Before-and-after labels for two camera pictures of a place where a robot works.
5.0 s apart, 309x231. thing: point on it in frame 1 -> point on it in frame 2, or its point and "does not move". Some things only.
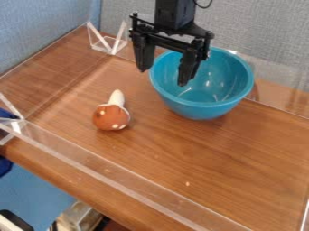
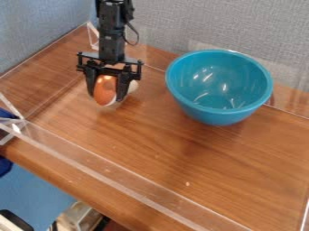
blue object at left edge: (5, 165) does not move
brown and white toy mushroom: (111, 116) -> (104, 89)
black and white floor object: (11, 222) does not move
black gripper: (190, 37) -> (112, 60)
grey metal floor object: (79, 217) does not move
